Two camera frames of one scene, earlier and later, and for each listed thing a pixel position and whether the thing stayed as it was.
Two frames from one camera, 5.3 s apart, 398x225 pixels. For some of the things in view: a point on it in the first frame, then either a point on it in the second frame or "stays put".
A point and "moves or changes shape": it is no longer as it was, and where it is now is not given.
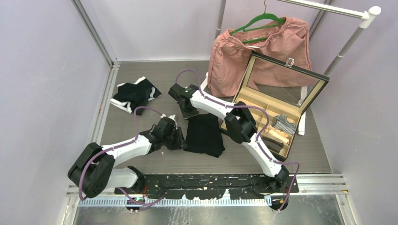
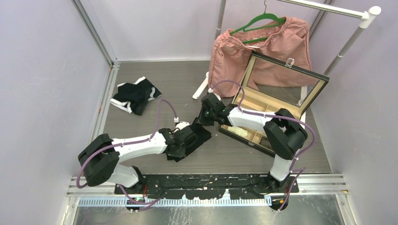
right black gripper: (186, 115) to (204, 121)
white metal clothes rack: (369, 16) stays put
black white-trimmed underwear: (129, 97) stays put
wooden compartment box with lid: (276, 92) stays put
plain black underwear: (203, 135) moves or changes shape
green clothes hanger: (264, 15) stays put
